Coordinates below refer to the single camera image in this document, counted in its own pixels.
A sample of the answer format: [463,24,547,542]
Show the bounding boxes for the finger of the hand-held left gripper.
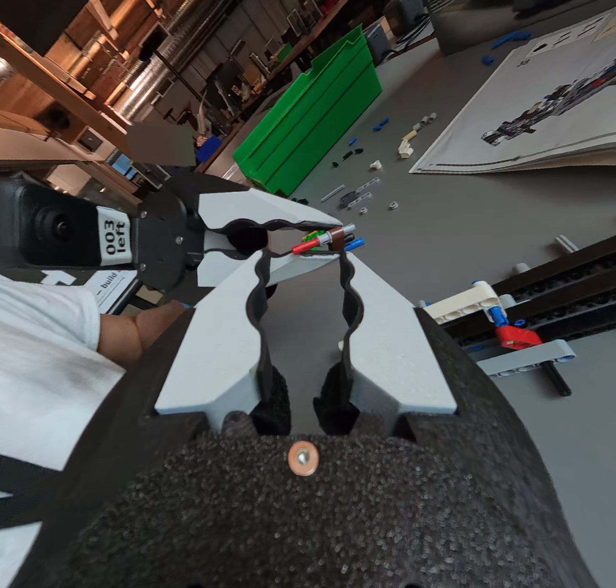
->
[199,188,344,234]
[196,232,340,288]

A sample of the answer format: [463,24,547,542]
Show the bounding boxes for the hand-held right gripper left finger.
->
[154,249,272,432]

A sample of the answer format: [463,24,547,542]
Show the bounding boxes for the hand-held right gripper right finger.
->
[339,251,458,432]

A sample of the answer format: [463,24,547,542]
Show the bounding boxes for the red brown lego axle assembly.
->
[292,223,365,255]

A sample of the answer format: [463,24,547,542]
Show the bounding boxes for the black lego truck chassis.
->
[418,236,616,396]

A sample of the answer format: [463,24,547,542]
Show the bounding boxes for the person's left forearm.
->
[98,302,195,371]

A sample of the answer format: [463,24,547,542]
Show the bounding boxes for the lego instruction booklet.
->
[409,8,616,174]

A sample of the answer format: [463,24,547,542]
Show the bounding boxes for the dark lego set box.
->
[416,0,616,57]

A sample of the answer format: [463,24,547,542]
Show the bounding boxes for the scattered blue lego pins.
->
[349,30,531,146]

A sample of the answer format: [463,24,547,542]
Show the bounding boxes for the green plastic bin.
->
[232,23,384,198]

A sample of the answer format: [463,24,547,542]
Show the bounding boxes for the dark grey power adapter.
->
[385,0,426,33]

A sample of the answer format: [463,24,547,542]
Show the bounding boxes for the silver ventilation duct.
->
[106,1,232,117]

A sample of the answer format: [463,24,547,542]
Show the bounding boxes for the black strap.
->
[0,455,63,531]

